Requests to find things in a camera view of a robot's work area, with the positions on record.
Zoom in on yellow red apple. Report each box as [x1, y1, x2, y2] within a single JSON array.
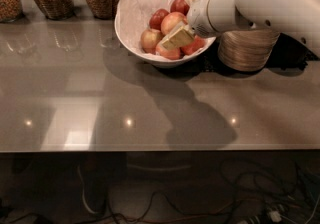
[[155, 43, 181, 60], [161, 12, 187, 35]]

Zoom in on white cable on floor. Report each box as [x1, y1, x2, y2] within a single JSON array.
[[77, 164, 101, 216]]

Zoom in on white paper bowl liner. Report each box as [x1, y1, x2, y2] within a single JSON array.
[[117, 0, 204, 56]]

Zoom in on yellow red apple centre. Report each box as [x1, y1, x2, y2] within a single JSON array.
[[161, 12, 187, 35]]

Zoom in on dark red apple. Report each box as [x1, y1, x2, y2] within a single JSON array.
[[170, 0, 189, 15], [149, 9, 169, 30]]

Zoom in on dark red apple top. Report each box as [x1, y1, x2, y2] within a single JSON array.
[[170, 0, 189, 15]]

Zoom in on white power adapter on floor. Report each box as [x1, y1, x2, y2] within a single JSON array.
[[267, 211, 282, 224]]

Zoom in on yellow red apple front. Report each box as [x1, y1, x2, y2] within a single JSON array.
[[155, 43, 181, 60]]

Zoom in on yellow green apple left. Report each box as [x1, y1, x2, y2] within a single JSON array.
[[140, 28, 164, 54]]

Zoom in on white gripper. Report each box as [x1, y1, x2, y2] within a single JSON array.
[[160, 0, 219, 50]]

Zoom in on left glass snack jar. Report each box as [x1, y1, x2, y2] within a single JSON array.
[[0, 0, 23, 23]]

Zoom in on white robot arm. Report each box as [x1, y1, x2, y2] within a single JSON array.
[[161, 0, 320, 55]]

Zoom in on white bowl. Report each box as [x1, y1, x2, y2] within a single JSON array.
[[114, 0, 215, 68]]

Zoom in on red apple lower right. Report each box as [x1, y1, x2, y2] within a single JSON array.
[[181, 36, 206, 55]]

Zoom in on dark red apple left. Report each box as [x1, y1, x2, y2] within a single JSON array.
[[149, 9, 169, 30]]

